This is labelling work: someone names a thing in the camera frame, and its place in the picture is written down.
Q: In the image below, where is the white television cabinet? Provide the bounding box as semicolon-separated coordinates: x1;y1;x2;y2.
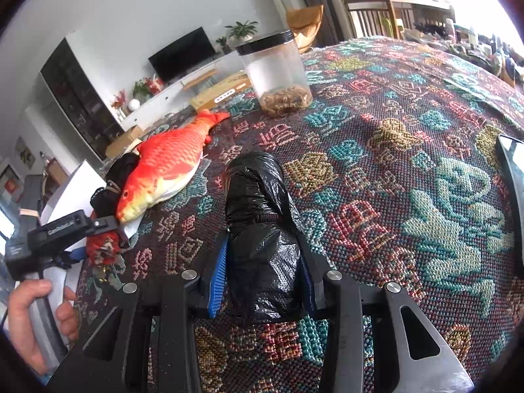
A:
121;51;246;129

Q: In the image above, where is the black cloth bundle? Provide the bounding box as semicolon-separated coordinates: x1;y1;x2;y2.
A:
90;152;142;222

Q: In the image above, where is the black television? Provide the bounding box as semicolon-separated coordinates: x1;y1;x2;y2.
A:
148;27;217;84

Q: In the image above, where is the clear jar with black lid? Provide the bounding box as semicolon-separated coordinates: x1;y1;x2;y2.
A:
236;30;314;117

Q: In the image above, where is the flat yellow box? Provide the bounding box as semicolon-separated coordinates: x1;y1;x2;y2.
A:
189;74;252;111

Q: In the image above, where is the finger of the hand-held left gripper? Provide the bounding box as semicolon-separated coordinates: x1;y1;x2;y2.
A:
94;216;132;248
61;248;88;269

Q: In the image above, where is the black display cabinet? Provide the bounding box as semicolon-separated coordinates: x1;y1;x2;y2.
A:
40;38;125;160

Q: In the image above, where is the red flowering potted plant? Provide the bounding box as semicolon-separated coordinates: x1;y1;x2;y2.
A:
132;76;164;101

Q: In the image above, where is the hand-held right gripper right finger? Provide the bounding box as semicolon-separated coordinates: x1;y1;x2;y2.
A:
295;237;476;393

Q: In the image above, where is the orange fish plush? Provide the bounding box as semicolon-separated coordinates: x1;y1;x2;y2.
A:
115;110;231;225

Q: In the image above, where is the cardboard box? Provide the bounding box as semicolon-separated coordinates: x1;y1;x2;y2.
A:
105;125;144;158

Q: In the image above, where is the white storage box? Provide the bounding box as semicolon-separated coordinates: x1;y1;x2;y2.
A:
39;159;144;295

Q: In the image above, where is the black plastic bag roll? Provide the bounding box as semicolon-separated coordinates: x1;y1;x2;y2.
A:
223;151;314;324

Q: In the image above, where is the large green potted plant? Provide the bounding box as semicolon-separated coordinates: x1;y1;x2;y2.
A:
224;20;259;44

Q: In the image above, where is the vase of red flowers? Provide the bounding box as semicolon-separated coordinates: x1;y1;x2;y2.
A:
111;90;128;119

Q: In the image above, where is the person's left hand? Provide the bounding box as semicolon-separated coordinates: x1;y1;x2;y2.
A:
8;279;78;375

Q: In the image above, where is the wooden side table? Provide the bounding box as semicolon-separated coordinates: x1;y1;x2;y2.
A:
182;69;219;91

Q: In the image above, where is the patterned woven blanket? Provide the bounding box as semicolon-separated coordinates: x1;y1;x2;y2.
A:
74;36;524;393

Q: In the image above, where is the wooden slatted table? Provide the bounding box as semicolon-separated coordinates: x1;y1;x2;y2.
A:
342;0;451;39

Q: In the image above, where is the black smartphone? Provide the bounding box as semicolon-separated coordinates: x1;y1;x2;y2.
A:
495;134;524;260

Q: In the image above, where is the orange mesh bag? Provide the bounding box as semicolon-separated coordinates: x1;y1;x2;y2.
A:
85;229;123;269

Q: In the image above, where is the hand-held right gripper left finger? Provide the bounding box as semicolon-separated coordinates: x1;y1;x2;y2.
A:
47;229;230;393

